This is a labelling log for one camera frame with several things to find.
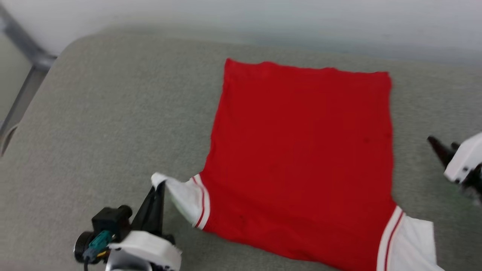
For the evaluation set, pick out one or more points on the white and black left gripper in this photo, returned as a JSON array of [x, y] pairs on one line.
[[150, 248]]

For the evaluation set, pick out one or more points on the red shirt with white sleeves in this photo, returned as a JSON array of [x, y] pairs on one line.
[[301, 158]]

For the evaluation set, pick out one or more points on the grey metal frame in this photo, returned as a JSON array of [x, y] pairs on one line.
[[26, 71]]

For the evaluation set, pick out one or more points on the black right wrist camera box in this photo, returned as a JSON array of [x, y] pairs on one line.
[[475, 184]]

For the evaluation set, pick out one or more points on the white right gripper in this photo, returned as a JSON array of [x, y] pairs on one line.
[[465, 158]]

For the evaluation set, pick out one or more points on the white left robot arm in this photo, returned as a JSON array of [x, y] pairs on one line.
[[126, 261]]

